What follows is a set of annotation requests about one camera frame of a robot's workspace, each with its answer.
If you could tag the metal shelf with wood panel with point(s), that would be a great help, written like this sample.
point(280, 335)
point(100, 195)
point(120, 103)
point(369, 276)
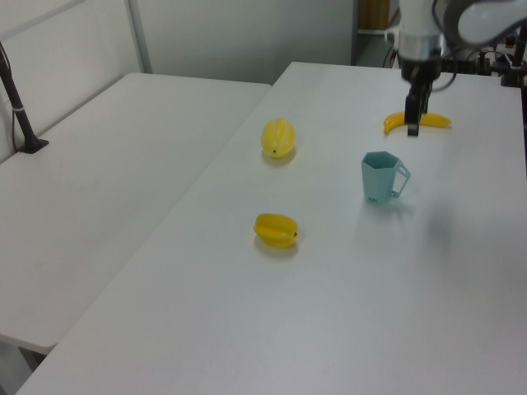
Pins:
point(372, 29)

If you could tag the yellow toy melon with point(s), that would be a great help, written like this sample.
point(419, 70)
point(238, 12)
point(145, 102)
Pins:
point(278, 138)

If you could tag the black pole with base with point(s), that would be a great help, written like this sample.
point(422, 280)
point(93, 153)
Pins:
point(18, 107)

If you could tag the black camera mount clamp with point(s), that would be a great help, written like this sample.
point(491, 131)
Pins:
point(504, 66)

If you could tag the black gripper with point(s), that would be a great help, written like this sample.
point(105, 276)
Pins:
point(420, 72)

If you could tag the grey metal partition post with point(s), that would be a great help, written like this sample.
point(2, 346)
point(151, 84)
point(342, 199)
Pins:
point(140, 37)

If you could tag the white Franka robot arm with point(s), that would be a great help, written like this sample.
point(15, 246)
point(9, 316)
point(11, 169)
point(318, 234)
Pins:
point(428, 24)

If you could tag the white side table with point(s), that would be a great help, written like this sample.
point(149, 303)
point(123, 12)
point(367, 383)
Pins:
point(103, 185)

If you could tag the yellow toy starfruit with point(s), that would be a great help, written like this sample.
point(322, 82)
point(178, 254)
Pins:
point(275, 230)

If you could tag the yellow toy banana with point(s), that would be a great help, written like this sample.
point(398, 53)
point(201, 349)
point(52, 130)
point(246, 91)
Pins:
point(434, 120)

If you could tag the teal faceted mug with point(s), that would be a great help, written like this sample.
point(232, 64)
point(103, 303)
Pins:
point(379, 181)

